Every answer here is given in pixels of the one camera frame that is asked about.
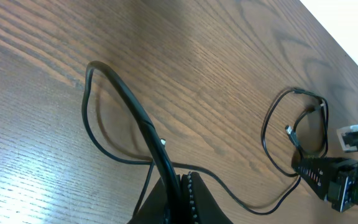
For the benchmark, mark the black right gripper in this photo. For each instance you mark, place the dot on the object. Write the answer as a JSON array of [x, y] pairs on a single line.
[[331, 178]]

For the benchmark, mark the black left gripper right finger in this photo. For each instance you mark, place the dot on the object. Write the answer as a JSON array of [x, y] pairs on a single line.
[[200, 206]]

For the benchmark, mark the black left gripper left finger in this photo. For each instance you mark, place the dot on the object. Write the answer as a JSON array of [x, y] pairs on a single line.
[[155, 209]]

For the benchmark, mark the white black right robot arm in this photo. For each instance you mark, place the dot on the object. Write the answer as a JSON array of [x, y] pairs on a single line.
[[332, 179]]

